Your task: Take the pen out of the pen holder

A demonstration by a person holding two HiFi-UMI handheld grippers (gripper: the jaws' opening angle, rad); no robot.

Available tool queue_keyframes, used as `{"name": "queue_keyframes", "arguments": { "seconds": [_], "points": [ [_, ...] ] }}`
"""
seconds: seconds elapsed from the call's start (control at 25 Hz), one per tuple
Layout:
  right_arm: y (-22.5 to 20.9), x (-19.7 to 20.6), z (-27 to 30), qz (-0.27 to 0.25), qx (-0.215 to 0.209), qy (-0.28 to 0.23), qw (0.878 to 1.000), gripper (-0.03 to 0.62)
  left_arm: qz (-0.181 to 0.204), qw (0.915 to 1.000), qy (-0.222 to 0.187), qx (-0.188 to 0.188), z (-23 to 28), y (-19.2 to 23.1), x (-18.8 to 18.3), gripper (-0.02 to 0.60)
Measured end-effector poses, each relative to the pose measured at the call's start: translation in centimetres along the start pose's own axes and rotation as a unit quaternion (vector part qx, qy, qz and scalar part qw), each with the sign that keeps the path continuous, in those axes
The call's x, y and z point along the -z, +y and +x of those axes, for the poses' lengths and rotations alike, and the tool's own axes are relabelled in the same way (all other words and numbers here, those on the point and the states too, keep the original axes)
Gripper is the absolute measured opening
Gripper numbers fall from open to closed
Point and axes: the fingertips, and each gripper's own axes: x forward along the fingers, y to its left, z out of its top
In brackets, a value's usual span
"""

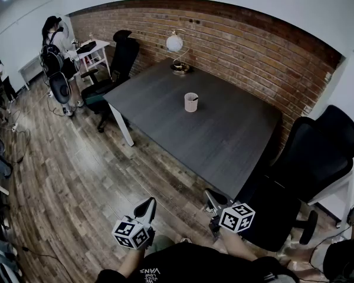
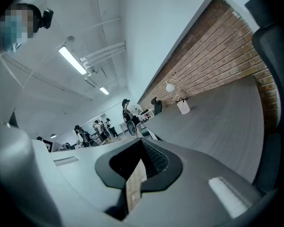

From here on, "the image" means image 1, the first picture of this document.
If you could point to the white side desk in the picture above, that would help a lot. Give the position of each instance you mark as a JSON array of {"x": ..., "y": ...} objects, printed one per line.
[{"x": 339, "y": 194}]

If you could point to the white bench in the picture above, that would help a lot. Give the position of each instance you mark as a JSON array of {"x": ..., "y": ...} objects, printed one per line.
[{"x": 29, "y": 68}]

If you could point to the small white desk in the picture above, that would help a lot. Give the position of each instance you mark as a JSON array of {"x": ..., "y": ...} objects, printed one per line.
[{"x": 95, "y": 44}]

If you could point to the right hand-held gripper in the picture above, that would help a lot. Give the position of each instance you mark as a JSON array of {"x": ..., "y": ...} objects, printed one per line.
[{"x": 237, "y": 218}]

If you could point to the white wall socket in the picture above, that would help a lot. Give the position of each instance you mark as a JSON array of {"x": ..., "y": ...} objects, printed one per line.
[{"x": 328, "y": 76}]

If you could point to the black mesh office chair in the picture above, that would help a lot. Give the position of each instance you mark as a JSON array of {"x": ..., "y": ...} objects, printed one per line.
[{"x": 315, "y": 158}]

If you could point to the grey shell chair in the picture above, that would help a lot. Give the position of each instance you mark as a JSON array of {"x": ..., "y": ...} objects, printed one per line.
[{"x": 60, "y": 88}]

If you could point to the person's black t-shirt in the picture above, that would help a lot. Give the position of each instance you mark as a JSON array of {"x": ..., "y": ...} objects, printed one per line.
[{"x": 194, "y": 264}]

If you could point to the pink plastic cup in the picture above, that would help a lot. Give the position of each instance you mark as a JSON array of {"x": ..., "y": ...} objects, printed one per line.
[{"x": 190, "y": 105}]

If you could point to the black office chair with headrest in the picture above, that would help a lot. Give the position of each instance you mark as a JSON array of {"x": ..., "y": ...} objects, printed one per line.
[{"x": 122, "y": 60}]

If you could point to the white power strip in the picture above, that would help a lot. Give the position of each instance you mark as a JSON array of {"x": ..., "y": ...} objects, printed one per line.
[{"x": 14, "y": 126}]

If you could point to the black box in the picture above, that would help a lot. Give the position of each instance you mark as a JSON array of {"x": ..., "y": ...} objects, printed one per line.
[{"x": 87, "y": 47}]

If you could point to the person's right forearm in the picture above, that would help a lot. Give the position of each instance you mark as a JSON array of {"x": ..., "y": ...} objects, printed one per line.
[{"x": 239, "y": 245}]

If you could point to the white table leg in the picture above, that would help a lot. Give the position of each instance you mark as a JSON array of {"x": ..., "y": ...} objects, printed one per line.
[{"x": 122, "y": 125}]

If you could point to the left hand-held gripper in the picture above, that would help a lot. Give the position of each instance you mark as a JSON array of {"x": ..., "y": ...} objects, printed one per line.
[{"x": 129, "y": 233}]

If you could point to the person's left forearm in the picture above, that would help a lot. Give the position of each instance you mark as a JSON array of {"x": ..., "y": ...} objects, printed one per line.
[{"x": 131, "y": 261}]

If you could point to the white globe table lamp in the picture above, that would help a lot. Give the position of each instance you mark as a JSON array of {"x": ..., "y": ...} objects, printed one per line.
[{"x": 174, "y": 43}]

